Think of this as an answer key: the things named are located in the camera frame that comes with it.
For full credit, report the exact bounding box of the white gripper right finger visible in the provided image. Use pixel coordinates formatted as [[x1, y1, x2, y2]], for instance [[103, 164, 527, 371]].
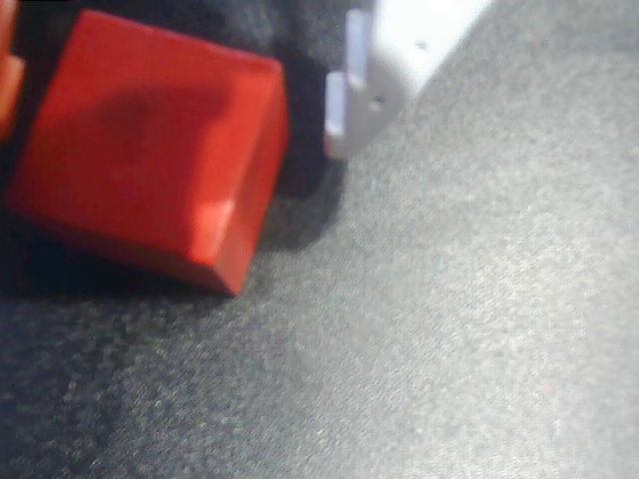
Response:
[[322, 0, 493, 161]]

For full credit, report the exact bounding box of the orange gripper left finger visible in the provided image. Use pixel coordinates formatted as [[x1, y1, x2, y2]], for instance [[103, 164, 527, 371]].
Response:
[[0, 0, 27, 142]]

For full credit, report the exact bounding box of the dark felt mat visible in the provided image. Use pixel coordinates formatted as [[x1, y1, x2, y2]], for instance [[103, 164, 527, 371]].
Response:
[[0, 0, 639, 479]]

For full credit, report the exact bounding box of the red cube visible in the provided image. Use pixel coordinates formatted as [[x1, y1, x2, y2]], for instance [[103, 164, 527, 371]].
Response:
[[2, 9, 292, 298]]

